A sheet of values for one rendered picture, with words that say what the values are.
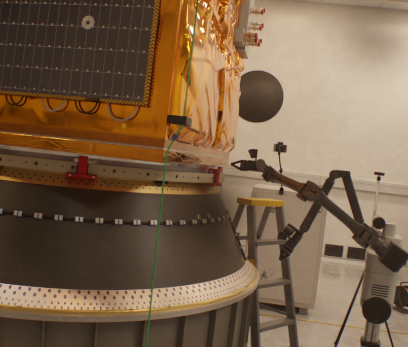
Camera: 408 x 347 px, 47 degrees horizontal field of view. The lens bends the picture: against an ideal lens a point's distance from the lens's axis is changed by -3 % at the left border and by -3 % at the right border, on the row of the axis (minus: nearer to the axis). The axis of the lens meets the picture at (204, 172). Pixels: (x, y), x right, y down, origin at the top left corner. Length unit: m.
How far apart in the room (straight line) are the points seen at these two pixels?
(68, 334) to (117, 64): 1.02
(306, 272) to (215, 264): 3.80
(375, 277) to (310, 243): 3.23
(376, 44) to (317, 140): 2.31
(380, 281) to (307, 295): 3.36
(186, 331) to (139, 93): 1.03
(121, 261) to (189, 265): 0.33
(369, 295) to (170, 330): 1.22
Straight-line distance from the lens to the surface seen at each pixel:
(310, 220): 3.05
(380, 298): 2.81
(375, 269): 2.77
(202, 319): 2.18
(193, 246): 2.19
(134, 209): 2.06
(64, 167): 2.00
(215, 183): 2.41
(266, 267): 6.00
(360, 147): 10.02
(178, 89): 1.74
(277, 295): 6.08
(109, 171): 2.02
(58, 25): 1.86
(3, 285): 1.94
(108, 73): 1.73
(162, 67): 1.72
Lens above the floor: 1.78
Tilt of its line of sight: 2 degrees down
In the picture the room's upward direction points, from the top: 6 degrees clockwise
